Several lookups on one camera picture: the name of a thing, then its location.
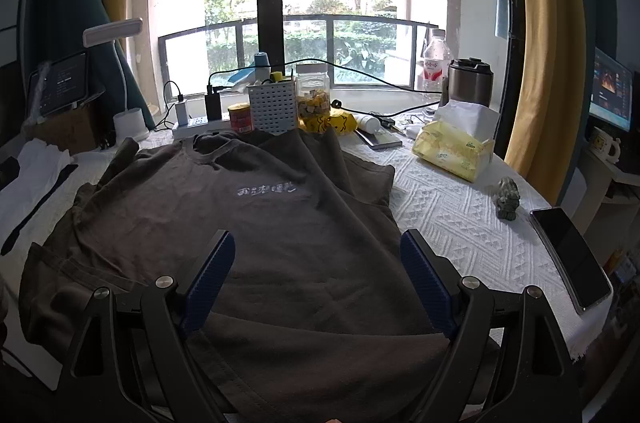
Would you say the white folded garment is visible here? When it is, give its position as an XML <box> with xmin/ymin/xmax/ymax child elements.
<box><xmin>0</xmin><ymin>139</ymin><xmax>73</xmax><ymax>243</ymax></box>

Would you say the brown cardboard box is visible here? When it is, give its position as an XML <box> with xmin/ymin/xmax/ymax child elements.
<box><xmin>23</xmin><ymin>106</ymin><xmax>98</xmax><ymax>155</ymax></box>

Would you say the white power strip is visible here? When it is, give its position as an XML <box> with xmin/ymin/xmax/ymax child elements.
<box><xmin>171</xmin><ymin>116</ymin><xmax>231</xmax><ymax>140</ymax></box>

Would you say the white perforated basket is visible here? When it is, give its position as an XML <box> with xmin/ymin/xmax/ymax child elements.
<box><xmin>247</xmin><ymin>79</ymin><xmax>298</xmax><ymax>135</ymax></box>

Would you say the black smartphone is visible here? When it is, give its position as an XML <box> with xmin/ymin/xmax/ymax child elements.
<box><xmin>529</xmin><ymin>207</ymin><xmax>612</xmax><ymax>315</ymax></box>

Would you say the black long cable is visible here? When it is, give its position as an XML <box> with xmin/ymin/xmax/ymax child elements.
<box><xmin>207</xmin><ymin>58</ymin><xmax>444</xmax><ymax>118</ymax></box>

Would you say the red can yellow lid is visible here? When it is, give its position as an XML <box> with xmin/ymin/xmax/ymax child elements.
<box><xmin>228</xmin><ymin>102</ymin><xmax>254</xmax><ymax>134</ymax></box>

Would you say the white desk lamp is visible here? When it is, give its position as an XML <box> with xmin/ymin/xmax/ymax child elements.
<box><xmin>82</xmin><ymin>18</ymin><xmax>150</xmax><ymax>146</ymax></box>

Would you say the blue tissue packet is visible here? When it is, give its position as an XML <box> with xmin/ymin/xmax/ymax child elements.
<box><xmin>227</xmin><ymin>66</ymin><xmax>255</xmax><ymax>87</ymax></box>

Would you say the dark notebook on table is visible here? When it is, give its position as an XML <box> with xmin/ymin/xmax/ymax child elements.
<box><xmin>355</xmin><ymin>128</ymin><xmax>402</xmax><ymax>151</ymax></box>

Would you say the computer monitor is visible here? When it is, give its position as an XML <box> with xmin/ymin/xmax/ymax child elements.
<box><xmin>589</xmin><ymin>48</ymin><xmax>634</xmax><ymax>131</ymax></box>

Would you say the water bottle red label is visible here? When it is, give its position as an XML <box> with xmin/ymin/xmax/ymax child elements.
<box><xmin>422</xmin><ymin>28</ymin><xmax>451</xmax><ymax>92</ymax></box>

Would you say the white charger plug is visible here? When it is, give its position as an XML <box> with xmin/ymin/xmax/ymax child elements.
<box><xmin>175</xmin><ymin>100</ymin><xmax>189</xmax><ymax>127</ymax></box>

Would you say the white textured tablecloth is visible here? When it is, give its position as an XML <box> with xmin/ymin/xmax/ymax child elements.
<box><xmin>0</xmin><ymin>91</ymin><xmax>614</xmax><ymax>394</ymax></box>

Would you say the white tube bottle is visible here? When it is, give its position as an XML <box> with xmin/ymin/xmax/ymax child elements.
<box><xmin>352</xmin><ymin>112</ymin><xmax>382</xmax><ymax>135</ymax></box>

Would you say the yellow curtain right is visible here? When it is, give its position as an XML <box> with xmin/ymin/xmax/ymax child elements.
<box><xmin>506</xmin><ymin>0</ymin><xmax>587</xmax><ymax>204</ymax></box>

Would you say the dark steel tumbler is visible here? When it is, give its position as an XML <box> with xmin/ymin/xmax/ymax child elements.
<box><xmin>440</xmin><ymin>58</ymin><xmax>494</xmax><ymax>106</ymax></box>

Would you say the small grey-green figurine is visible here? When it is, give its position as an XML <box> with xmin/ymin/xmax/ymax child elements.
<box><xmin>491</xmin><ymin>177</ymin><xmax>521</xmax><ymax>221</ymax></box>

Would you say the dark grey t-shirt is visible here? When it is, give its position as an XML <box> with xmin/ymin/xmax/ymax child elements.
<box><xmin>18</xmin><ymin>130</ymin><xmax>447</xmax><ymax>422</ymax></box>

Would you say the white mug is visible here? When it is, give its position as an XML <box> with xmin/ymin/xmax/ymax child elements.
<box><xmin>589</xmin><ymin>127</ymin><xmax>620</xmax><ymax>164</ymax></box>

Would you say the black charger plug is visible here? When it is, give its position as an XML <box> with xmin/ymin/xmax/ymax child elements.
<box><xmin>205</xmin><ymin>84</ymin><xmax>222</xmax><ymax>122</ymax></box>

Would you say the tablet with dark screen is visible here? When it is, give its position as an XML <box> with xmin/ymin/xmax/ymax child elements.
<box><xmin>28</xmin><ymin>51</ymin><xmax>89</xmax><ymax>118</ymax></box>

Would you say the clear snack jar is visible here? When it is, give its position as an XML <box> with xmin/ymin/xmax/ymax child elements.
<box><xmin>295</xmin><ymin>62</ymin><xmax>331</xmax><ymax>122</ymax></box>

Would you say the yellow snack packet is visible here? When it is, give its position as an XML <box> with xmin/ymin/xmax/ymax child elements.
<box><xmin>298</xmin><ymin>109</ymin><xmax>358</xmax><ymax>136</ymax></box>

